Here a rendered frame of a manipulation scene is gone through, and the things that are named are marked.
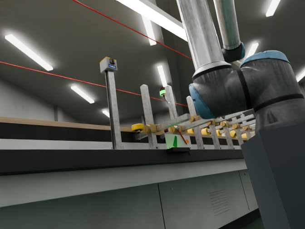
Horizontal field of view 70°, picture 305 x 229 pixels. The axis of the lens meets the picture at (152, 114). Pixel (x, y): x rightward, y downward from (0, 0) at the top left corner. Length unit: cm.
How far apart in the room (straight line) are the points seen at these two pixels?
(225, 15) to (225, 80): 47
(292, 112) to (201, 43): 37
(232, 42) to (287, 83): 54
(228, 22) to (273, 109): 58
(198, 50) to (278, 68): 27
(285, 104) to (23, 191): 90
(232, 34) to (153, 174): 84
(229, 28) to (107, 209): 113
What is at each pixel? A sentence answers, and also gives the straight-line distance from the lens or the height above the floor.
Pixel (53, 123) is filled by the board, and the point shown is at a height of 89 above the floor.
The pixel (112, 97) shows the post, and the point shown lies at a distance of 118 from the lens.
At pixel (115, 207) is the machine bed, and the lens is 131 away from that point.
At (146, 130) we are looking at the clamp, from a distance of 127.
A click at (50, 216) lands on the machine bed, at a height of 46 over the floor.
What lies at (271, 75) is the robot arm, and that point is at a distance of 79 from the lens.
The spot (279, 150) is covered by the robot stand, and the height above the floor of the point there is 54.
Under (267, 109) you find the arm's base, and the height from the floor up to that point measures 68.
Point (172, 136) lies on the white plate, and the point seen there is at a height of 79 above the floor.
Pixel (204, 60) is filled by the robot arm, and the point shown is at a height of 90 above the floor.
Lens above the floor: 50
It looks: 18 degrees up
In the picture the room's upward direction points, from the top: 10 degrees counter-clockwise
